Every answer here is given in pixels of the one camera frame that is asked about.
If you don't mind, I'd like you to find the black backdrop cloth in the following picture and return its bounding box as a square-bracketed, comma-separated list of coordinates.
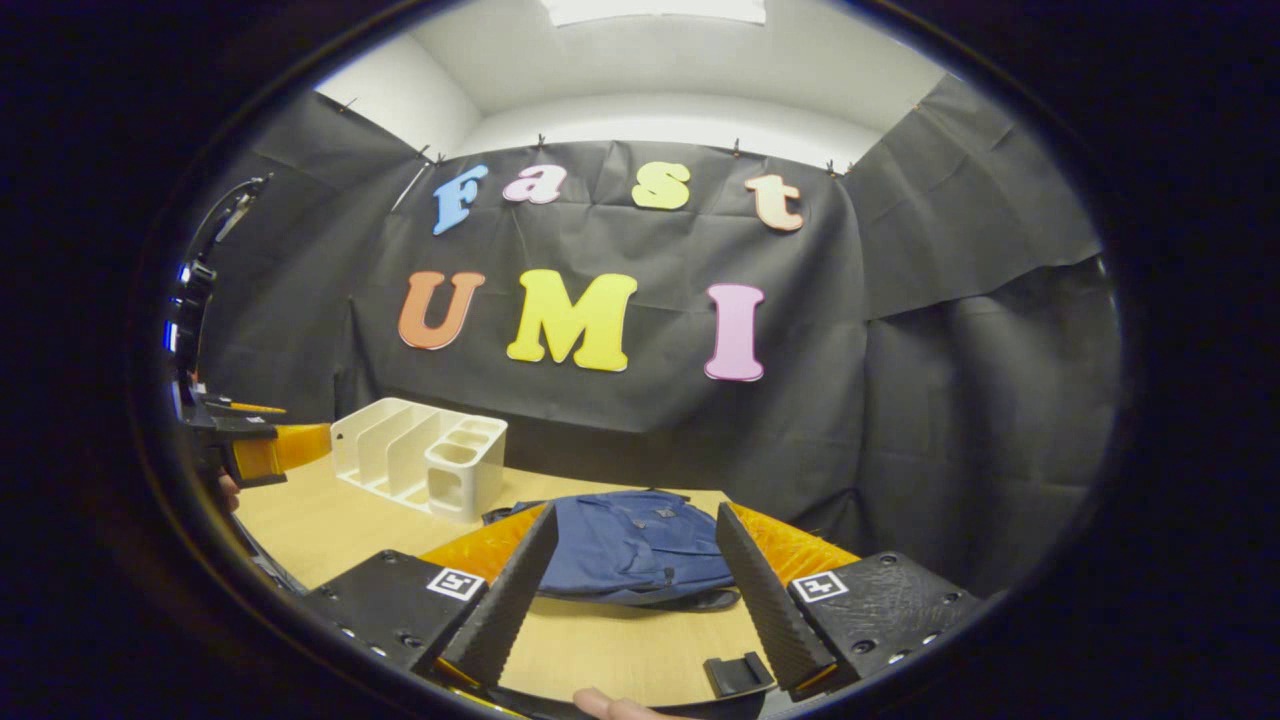
[175, 75, 1121, 601]

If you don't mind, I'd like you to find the white plastic bookshelf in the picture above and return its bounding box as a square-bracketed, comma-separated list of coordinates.
[330, 397, 509, 524]

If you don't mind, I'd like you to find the ceiling light panel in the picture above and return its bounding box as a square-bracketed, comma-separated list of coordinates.
[545, 0, 766, 26]

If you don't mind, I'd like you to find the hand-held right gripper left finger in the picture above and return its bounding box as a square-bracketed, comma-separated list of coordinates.
[300, 503, 559, 691]

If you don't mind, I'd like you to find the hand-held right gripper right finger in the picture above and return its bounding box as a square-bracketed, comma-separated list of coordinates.
[715, 502, 996, 701]

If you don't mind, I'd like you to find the blue schoolbag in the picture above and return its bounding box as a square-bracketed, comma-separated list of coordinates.
[483, 488, 743, 611]

